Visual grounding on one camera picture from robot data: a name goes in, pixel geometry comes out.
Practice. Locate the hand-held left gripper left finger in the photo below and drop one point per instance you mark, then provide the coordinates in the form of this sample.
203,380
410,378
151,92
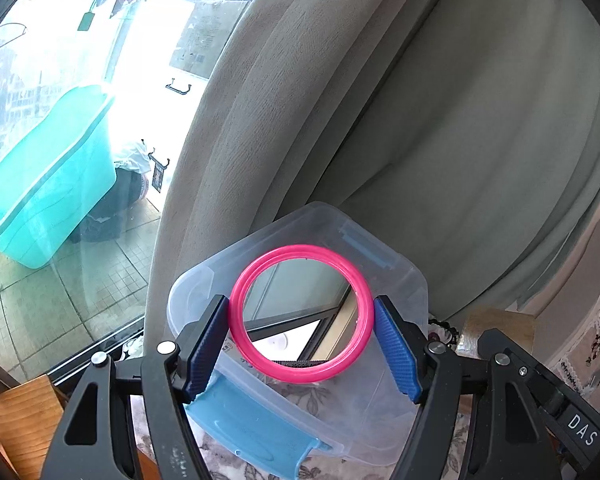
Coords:
207,346

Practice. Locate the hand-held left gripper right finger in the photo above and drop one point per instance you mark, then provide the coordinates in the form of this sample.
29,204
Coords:
397,355

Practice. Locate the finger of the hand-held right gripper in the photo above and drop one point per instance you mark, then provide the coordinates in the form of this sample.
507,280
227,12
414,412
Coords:
575,422

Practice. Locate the clear plastic storage container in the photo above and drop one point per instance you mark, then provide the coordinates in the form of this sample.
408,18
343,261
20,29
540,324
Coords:
385,280

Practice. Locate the pink round mirror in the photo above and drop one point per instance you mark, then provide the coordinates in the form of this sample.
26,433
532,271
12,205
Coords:
290,305

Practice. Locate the pink padded furniture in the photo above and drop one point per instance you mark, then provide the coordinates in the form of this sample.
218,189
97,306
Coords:
580,280

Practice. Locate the black bin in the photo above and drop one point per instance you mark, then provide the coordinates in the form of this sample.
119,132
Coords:
110,210

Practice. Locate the black window hook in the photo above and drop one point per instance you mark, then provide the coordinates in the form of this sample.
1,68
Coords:
159,157
177,88

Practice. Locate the white bag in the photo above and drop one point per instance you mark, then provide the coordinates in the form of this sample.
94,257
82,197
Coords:
135,157

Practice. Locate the teal plastic tub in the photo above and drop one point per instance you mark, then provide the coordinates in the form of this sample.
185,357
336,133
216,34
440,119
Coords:
45,185

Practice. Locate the grey beige curtain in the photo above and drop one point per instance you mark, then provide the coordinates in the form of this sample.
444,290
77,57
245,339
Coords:
430,110

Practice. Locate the paper sheet on window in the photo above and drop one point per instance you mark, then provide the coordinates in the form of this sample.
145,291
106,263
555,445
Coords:
205,40

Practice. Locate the green hanging tag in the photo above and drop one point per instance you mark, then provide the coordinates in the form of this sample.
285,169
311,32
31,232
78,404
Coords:
85,20

